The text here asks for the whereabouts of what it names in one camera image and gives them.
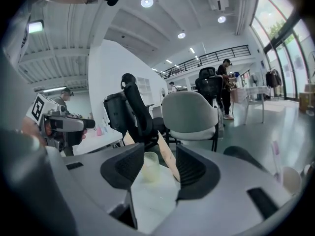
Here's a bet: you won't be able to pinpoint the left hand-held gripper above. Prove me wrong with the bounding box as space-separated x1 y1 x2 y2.
26 93 96 154

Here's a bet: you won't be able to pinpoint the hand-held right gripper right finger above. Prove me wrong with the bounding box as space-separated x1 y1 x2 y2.
152 144 291 236

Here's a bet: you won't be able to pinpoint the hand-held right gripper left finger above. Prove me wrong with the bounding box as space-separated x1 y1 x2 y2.
62 142 145 230

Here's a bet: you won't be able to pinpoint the pink and white toothbrush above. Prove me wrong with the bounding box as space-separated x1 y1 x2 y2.
271 140 282 182

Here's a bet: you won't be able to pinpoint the white cup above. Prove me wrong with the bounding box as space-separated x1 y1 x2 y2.
280 165 303 196

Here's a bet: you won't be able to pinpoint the person's left forearm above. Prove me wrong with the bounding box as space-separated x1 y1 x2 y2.
20 116 47 148

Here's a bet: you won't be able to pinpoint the white work table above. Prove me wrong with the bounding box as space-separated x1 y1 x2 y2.
73 128 125 155

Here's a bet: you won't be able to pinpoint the black high-back office chair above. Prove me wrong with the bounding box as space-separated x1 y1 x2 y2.
103 73 171 152

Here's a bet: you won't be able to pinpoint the pale yellow ribbed glass tumbler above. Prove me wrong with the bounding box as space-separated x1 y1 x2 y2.
141 151 161 183

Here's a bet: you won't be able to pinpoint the grey shell chair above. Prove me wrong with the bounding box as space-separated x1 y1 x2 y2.
162 90 225 152

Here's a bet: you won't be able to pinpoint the table with pale tablecloth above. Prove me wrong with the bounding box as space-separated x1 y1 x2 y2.
229 85 272 125

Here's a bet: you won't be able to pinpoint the black mesh office chair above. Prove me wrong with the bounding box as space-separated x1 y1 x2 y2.
195 67 225 113

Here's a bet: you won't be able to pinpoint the black balcony railing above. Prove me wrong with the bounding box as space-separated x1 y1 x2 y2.
160 45 251 80

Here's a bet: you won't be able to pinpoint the clothes rack with dark coats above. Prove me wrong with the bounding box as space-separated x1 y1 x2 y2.
264 68 283 98

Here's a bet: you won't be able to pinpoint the cardboard boxes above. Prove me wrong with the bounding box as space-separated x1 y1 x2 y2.
298 83 315 113

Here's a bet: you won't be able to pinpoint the white wall shelf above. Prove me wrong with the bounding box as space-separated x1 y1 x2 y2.
136 76 153 106

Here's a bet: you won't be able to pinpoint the wall emergency lamp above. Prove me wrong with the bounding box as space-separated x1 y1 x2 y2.
28 19 45 34

